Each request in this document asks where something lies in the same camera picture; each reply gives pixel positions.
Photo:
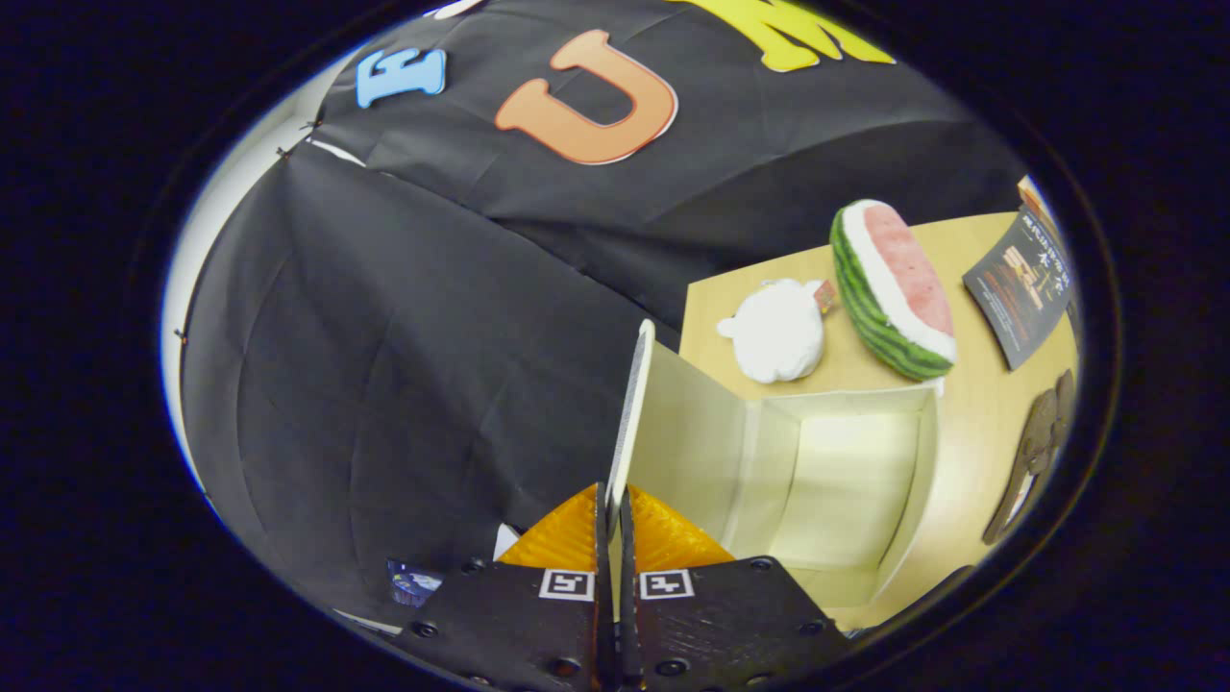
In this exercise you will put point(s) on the black paperback book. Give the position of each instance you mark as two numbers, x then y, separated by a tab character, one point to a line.
1023	288

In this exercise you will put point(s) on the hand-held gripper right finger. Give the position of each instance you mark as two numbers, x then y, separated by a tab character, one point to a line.
711	625

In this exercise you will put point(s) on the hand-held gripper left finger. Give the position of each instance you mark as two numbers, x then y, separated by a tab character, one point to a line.
538	625

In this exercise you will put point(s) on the brown fuzzy shoe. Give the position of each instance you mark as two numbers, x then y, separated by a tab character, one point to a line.
1023	461
1065	404

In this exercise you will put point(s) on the white plush toy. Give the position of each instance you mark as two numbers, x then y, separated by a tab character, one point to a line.
778	332

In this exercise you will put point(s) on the cream fabric storage box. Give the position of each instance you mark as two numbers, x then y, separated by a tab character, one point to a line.
836	471

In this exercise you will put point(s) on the watermelon slice plush toy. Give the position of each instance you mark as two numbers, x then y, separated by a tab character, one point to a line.
894	288

